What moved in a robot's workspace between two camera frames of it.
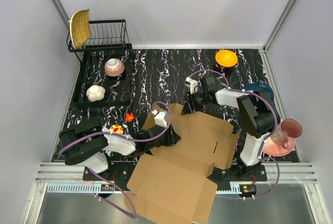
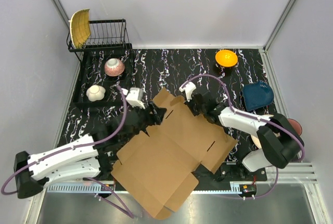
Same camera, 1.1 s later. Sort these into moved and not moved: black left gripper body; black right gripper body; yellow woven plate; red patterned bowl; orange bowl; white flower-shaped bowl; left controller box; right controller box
Moved: black left gripper body; black right gripper body
Not moved: white flower-shaped bowl; orange bowl; left controller box; yellow woven plate; right controller box; red patterned bowl
